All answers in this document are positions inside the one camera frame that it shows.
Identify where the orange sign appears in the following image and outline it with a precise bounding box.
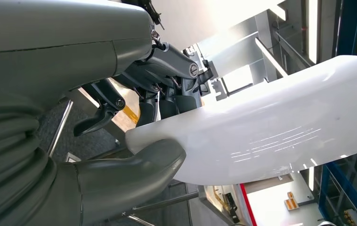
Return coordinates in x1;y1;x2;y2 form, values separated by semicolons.
284;191;300;210

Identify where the red strip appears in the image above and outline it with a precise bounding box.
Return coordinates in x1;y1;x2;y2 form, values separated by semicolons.
240;184;259;226

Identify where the blue metal rack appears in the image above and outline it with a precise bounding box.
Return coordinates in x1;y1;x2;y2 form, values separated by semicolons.
336;0;357;57
318;162;357;226

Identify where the worn yellow table tape frame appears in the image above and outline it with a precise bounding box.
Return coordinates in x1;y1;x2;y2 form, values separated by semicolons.
121;104;141;124

